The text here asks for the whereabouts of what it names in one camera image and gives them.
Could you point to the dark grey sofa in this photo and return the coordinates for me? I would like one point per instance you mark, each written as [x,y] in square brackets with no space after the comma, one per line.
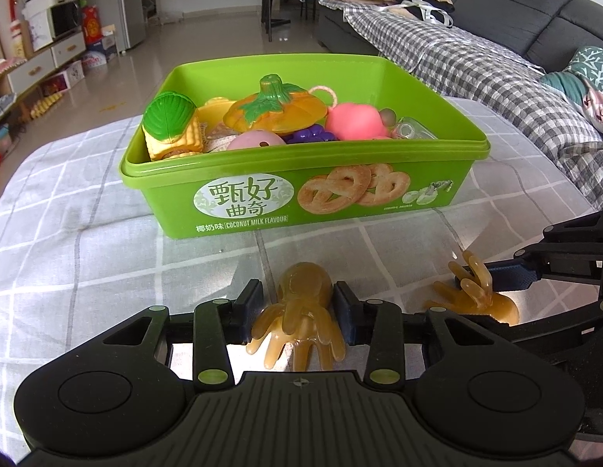
[525,9]

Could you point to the orange toy pumpkin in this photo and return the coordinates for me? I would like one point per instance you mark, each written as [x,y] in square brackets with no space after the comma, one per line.
[291,107]

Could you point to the toy corn cob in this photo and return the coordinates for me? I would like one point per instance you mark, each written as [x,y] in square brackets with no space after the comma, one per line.
[167,114]

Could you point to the microwave oven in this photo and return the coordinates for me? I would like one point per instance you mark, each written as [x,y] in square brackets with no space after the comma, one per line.
[65,19]

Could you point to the row of yellow bottles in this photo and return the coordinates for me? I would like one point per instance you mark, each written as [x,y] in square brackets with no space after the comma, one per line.
[43,104]

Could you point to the pink toy peach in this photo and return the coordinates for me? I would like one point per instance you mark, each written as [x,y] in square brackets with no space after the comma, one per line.
[352,124]

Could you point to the amber rubber octopus toy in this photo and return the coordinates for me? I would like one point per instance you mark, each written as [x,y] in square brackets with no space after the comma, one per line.
[503,309]
[301,287]

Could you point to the red gift box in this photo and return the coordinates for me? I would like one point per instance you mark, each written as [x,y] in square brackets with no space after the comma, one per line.
[91,24]

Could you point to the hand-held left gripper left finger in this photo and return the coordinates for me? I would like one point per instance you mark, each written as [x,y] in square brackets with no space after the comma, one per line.
[251,311]

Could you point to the white and pink box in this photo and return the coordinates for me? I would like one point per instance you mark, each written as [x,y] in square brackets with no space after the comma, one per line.
[63,78]

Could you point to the green plastic box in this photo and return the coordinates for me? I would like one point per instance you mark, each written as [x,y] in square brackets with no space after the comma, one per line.
[233,180]

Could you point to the silver fridge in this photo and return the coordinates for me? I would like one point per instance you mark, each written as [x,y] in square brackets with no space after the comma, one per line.
[131,5]

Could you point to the clear plastic case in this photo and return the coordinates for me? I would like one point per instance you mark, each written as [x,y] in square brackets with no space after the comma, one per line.
[413,129]

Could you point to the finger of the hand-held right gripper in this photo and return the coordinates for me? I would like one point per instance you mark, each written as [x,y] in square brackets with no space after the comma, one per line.
[564,331]
[513,277]

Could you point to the yellow toy pot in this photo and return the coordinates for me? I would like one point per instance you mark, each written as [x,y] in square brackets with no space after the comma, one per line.
[213,109]

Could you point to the pink clear capsule egg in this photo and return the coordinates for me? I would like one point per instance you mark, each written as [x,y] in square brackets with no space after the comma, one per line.
[255,140]

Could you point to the checked sofa cover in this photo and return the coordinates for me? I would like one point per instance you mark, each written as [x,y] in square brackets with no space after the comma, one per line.
[452,58]

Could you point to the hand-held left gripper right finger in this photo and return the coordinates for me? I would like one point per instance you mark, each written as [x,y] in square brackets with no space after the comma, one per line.
[344,311]

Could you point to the purple toy grapes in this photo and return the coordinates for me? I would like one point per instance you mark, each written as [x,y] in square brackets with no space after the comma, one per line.
[311,134]

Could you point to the grey checked tablecloth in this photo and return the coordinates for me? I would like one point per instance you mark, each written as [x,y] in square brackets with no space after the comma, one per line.
[87,262]

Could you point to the blue and white box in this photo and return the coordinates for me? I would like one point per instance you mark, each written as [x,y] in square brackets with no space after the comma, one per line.
[99,53]

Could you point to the teal patterned pillow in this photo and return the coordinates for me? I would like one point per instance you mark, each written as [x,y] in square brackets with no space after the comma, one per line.
[593,68]

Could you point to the white drawer cabinet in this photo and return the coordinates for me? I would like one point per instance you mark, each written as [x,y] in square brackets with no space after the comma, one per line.
[67,48]

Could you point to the pink lace cloth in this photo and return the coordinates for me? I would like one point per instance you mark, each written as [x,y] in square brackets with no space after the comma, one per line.
[7,68]

